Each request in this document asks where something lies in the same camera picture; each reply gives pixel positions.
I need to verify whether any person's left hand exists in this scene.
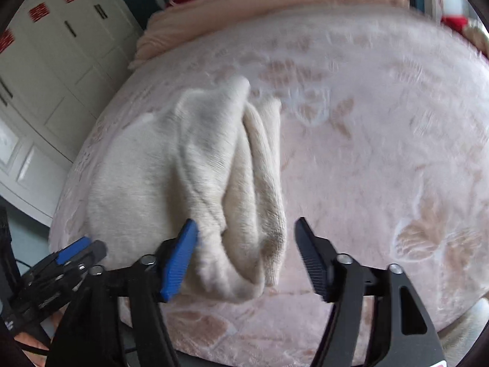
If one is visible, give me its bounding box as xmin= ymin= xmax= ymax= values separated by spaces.
xmin=15 ymin=309 xmax=65 ymax=365

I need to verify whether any white fluffy cloth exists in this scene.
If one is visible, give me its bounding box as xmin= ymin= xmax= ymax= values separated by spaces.
xmin=439 ymin=294 xmax=489 ymax=365

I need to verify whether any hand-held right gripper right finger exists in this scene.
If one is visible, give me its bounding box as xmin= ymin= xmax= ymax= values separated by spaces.
xmin=295 ymin=217 xmax=446 ymax=367

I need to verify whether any pink floral blanket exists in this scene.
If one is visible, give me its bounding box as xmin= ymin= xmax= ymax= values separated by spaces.
xmin=49 ymin=6 xmax=489 ymax=365

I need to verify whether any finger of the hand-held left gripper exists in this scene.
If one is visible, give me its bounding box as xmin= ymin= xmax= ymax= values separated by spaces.
xmin=85 ymin=239 xmax=108 ymax=265
xmin=57 ymin=236 xmax=93 ymax=266

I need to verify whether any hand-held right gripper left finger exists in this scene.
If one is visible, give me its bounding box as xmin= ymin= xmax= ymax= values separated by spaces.
xmin=48 ymin=219 xmax=199 ymax=367

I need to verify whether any pink rolled quilt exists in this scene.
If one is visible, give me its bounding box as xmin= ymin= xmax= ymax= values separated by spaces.
xmin=128 ymin=0 xmax=411 ymax=70

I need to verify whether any beige fluffy cushion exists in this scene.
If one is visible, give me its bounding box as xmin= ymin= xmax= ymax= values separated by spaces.
xmin=462 ymin=22 xmax=489 ymax=60

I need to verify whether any cream knit garment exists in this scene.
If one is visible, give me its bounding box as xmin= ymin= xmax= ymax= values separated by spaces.
xmin=86 ymin=74 xmax=288 ymax=302

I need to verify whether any white wardrobe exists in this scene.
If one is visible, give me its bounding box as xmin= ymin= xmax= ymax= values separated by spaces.
xmin=0 ymin=0 xmax=144 ymax=218

